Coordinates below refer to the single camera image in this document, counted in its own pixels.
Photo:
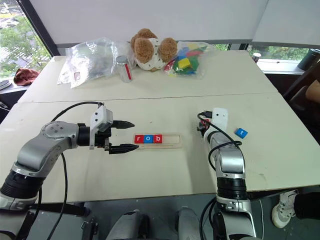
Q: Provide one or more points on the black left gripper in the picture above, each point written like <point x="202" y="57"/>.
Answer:
<point x="103" y="140"/>

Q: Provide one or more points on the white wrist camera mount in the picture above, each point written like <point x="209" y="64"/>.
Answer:
<point x="221" y="117"/>
<point x="98" y="117"/>

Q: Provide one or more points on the glass jar silver lid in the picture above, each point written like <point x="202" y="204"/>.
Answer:
<point x="124" y="68"/>

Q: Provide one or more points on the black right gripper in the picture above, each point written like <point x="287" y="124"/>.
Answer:
<point x="201" y="129"/>

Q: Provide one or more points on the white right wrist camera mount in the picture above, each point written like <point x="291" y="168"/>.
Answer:
<point x="221" y="117"/>

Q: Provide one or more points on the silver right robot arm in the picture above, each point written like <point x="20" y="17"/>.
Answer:
<point x="230" y="162"/>

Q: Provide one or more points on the large clear plastic bag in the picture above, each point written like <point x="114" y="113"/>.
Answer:
<point x="97" y="57"/>

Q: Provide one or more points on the dark drink can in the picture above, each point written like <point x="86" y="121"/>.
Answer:
<point x="256" y="57"/>

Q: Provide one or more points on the dark red cloth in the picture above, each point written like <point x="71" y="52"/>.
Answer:
<point x="25" y="76"/>

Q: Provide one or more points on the white sneaker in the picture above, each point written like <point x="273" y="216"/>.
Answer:
<point x="282" y="210"/>

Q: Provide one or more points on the wooden letter tray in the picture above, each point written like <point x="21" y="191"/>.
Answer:
<point x="168" y="141"/>

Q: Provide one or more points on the red r letter block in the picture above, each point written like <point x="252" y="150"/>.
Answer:
<point x="139" y="139"/>

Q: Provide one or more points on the dark green tumbler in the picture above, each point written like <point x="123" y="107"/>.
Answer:
<point x="308" y="60"/>

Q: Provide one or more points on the flat clear bag red label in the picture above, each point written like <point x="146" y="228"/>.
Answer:
<point x="68" y="75"/>

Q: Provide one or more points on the black table frame bar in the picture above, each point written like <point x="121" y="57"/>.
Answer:
<point x="55" y="208"/>

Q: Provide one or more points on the blue o letter block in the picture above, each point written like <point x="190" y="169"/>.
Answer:
<point x="148" y="139"/>

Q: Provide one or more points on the blue t letter block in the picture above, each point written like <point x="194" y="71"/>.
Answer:
<point x="241" y="133"/>

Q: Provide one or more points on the dark rounded robot leg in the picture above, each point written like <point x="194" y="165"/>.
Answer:
<point x="188" y="225"/>
<point x="127" y="226"/>

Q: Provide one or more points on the brown plush bear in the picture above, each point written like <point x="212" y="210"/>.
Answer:
<point x="145" y="47"/>

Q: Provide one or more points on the bag of coloured blocks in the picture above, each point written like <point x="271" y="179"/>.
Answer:
<point x="186" y="60"/>

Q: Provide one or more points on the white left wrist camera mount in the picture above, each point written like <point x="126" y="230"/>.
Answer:
<point x="98" y="117"/>

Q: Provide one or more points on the dark brown chair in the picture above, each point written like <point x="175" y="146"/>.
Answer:
<point x="297" y="92"/>

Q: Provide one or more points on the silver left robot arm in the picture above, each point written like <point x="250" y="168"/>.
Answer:
<point x="50" y="145"/>

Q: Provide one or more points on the red b letter block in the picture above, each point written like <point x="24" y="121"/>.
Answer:
<point x="157" y="139"/>

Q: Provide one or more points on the black trouser leg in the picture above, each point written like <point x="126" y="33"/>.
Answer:
<point x="307" y="206"/>

